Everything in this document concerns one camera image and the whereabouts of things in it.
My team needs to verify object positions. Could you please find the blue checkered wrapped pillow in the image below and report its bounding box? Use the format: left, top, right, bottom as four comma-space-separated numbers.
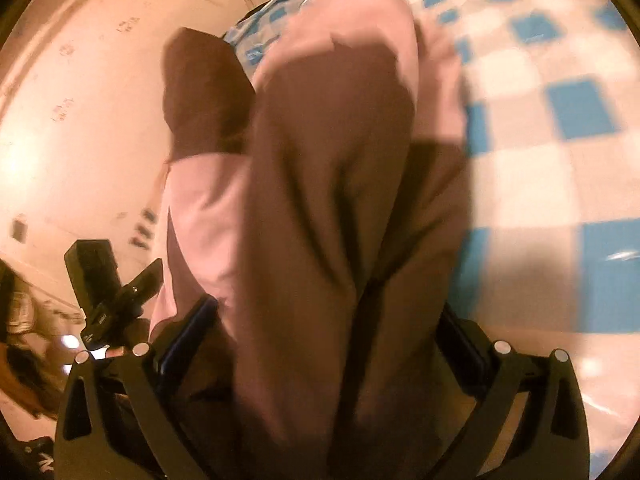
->
222, 0, 310, 79

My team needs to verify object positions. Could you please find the striped black white cloth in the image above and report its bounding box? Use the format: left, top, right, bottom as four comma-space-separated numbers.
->
128, 207, 160, 252

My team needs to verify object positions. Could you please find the person's head with hair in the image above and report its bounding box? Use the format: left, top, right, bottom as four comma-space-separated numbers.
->
1, 261, 62, 420

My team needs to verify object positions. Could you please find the blue checkered plastic bed cover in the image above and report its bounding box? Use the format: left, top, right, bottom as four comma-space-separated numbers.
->
407, 0, 639, 478

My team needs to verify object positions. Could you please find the pink and brown garment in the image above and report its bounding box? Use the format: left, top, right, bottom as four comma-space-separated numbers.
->
152, 0, 470, 479

